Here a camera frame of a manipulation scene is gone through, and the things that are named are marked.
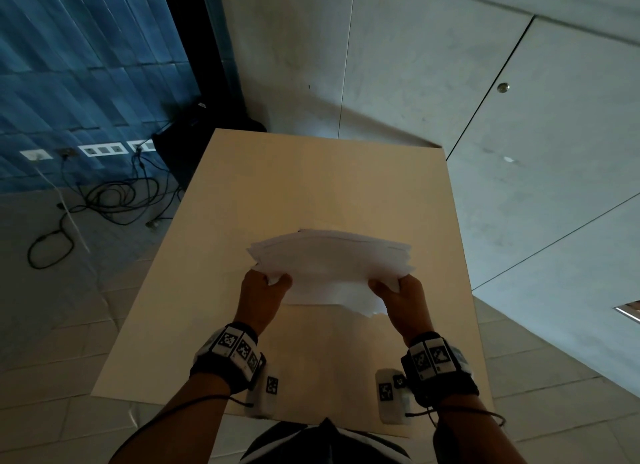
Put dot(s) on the person's left forearm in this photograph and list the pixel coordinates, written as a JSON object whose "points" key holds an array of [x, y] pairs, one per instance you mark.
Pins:
{"points": [[185, 423]]}

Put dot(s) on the person's right hand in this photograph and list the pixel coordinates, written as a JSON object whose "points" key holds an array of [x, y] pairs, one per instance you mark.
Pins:
{"points": [[407, 311]]}

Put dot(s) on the person's right forearm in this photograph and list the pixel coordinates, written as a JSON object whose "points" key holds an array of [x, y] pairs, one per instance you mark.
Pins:
{"points": [[472, 436]]}

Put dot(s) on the small white wall socket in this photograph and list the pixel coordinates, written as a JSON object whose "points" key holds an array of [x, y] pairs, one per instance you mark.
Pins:
{"points": [[36, 154]]}

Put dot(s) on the white wrist camera with marker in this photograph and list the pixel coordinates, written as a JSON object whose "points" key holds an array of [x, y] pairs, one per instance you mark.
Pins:
{"points": [[391, 396], [266, 391]]}

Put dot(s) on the white wall socket with plug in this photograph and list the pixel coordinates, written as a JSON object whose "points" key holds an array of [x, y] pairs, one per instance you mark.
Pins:
{"points": [[142, 145]]}

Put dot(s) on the dark wall socket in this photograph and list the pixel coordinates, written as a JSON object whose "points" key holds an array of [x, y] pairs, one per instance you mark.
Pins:
{"points": [[65, 152]]}

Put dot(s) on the person's left hand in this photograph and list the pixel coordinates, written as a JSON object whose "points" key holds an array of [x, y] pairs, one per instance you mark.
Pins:
{"points": [[255, 301]]}

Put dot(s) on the person's left thumb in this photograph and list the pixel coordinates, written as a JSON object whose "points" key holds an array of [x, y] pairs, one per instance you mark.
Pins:
{"points": [[281, 281]]}

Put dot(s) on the person's dark striped shirt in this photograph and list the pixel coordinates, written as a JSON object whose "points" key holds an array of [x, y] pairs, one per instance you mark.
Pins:
{"points": [[325, 443]]}

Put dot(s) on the black box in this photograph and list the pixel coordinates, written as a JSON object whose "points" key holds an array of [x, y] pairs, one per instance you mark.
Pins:
{"points": [[192, 139]]}

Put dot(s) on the wide white wall socket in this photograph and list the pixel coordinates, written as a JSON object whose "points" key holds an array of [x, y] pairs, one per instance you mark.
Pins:
{"points": [[101, 150]]}

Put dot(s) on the person's right thumb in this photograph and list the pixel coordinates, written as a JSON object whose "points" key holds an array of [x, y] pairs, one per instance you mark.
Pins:
{"points": [[383, 288]]}

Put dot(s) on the round metal wall stud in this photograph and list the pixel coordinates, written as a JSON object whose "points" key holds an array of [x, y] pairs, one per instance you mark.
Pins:
{"points": [[503, 87]]}

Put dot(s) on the stack of white paper sheets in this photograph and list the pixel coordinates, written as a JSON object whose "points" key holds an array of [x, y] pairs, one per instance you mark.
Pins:
{"points": [[330, 266]]}

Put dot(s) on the black wristband with marker tags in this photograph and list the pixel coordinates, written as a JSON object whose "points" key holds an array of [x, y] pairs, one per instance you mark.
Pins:
{"points": [[227, 353], [437, 366]]}

